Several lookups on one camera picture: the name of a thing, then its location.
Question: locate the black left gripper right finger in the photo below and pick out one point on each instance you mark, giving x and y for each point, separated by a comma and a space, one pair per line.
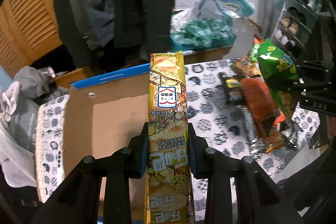
259, 199

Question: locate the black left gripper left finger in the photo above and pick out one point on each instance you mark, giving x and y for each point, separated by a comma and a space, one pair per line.
76, 199

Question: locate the orange red snack pack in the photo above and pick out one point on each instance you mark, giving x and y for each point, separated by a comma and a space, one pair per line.
265, 113

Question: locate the orange green Wangwang snack bag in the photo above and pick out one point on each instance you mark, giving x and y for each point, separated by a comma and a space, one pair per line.
253, 54

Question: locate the black yellow snack pack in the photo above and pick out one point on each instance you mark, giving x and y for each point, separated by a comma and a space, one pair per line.
232, 88

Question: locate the yellow biscuit box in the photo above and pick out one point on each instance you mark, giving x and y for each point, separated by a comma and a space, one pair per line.
169, 195

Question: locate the grey towel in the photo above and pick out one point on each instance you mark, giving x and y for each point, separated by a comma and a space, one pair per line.
18, 164

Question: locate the shoe rack with shoes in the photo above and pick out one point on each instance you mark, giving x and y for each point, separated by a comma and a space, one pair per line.
295, 25

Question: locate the cardboard box with blue flap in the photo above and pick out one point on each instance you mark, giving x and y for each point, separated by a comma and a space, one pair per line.
102, 115

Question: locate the cat pattern bedsheet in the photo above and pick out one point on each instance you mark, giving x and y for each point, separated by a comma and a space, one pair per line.
220, 123

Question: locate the blue plastic bag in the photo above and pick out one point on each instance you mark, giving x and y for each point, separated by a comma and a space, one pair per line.
232, 8

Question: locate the bag of teal packets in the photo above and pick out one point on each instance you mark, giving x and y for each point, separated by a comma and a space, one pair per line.
191, 33

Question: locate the wooden louvered door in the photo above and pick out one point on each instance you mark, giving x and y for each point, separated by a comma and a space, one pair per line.
29, 30

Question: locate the dark hanging coat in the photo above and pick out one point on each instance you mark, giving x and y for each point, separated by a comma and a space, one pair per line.
143, 26

